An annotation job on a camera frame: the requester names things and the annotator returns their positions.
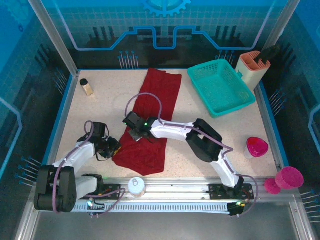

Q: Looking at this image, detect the red t-shirt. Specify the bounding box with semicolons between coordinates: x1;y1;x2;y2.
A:
112;67;183;176

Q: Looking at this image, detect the tin can pull-tab lid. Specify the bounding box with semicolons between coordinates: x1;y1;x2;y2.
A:
127;177;147;198

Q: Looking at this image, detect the black controller box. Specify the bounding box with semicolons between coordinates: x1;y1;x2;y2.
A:
227;199;247;218
86;199;106;218

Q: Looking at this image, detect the spice jar black lid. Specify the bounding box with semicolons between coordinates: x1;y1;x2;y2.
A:
79;78;95;97

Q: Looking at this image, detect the teal plastic lattice basket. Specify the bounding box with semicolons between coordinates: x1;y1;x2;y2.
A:
187;59;257;119

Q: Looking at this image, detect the cream utensil holder orange rim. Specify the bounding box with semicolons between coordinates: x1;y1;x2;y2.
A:
236;50;272;91

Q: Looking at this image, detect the pink goblet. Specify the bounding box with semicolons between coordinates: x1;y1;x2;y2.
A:
264;166;305;195

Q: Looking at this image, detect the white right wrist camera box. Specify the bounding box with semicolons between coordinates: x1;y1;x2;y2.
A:
129;129;143;143

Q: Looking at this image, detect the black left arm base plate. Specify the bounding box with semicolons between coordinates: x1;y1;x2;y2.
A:
75;183;123;201

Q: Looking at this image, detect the aluminium front rail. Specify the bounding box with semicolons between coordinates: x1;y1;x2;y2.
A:
31;176;302;202

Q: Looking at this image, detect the white slotted cable duct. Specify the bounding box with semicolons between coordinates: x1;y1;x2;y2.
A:
39;202;232;214

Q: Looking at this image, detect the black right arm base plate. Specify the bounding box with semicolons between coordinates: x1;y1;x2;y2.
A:
208;183;255;201

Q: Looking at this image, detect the aluminium frame post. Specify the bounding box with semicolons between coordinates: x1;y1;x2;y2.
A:
27;0;81;77
264;0;302;52

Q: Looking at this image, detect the black utensil handle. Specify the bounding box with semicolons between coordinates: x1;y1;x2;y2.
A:
253;44;281;63

